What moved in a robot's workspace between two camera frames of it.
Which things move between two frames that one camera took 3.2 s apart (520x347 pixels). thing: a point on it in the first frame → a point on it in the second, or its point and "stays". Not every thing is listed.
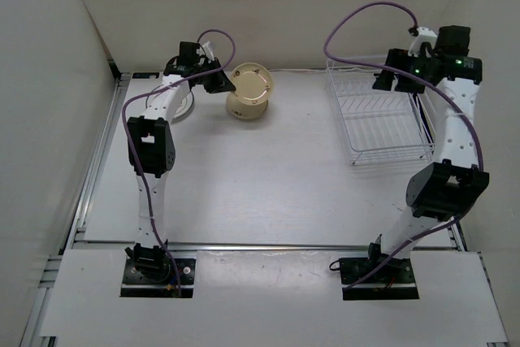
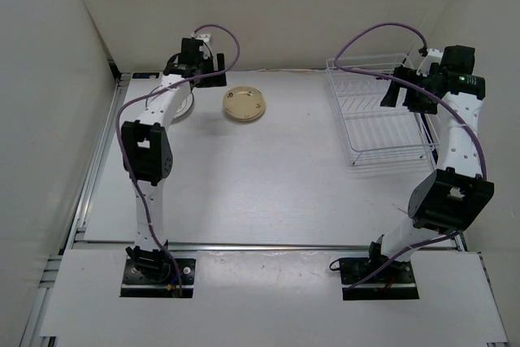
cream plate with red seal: [253, 83] → [244, 102]
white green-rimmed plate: [184, 108] stays
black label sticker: [145, 75] stays
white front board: [272, 294] stays
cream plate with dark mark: [241, 110] → [245, 120]
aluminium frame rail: [256, 247] stays
